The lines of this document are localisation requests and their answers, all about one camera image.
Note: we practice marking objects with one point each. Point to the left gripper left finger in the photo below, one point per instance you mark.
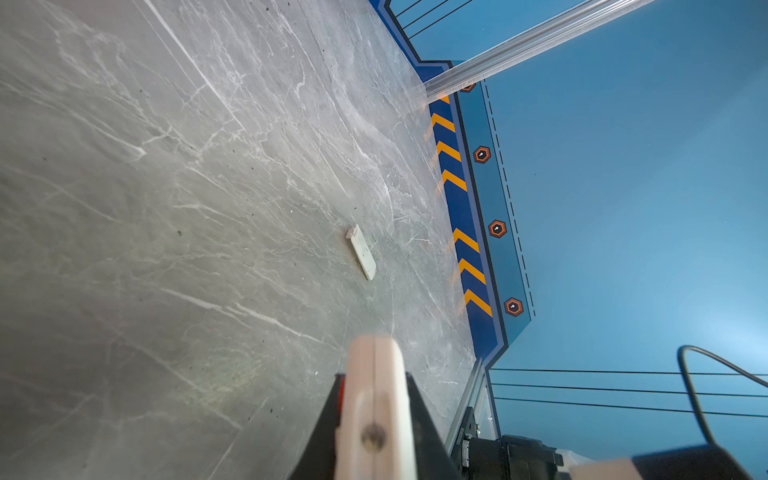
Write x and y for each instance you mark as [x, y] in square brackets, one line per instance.
[319, 457]

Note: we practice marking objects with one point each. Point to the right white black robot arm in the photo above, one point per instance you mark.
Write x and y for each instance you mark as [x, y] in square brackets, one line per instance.
[514, 457]

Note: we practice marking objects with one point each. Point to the white remote control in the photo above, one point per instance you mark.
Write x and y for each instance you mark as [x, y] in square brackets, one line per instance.
[375, 439]

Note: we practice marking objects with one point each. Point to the right aluminium corner post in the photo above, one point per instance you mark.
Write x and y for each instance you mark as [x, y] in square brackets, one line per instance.
[545, 36]

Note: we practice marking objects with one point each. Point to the white battery cover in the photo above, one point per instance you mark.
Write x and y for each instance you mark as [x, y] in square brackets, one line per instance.
[362, 252]

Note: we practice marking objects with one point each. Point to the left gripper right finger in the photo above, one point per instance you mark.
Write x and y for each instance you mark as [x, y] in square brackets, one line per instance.
[432, 460]

